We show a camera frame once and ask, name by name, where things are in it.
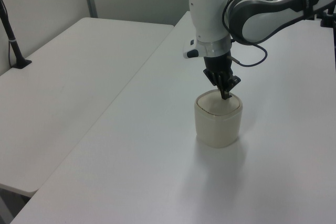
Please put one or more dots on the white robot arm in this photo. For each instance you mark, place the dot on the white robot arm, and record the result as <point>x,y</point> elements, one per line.
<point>210,16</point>

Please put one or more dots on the cream plastic trash bin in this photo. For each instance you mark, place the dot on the cream plastic trash bin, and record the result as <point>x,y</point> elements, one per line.
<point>218,127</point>

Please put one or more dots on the black clamp stand pole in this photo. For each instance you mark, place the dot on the black clamp stand pole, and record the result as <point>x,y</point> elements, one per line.
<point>328,19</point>

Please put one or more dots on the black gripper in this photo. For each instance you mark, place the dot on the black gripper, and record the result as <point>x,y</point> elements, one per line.
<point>218,64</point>

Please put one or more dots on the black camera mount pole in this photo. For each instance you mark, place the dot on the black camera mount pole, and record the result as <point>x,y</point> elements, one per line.
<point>14,48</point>

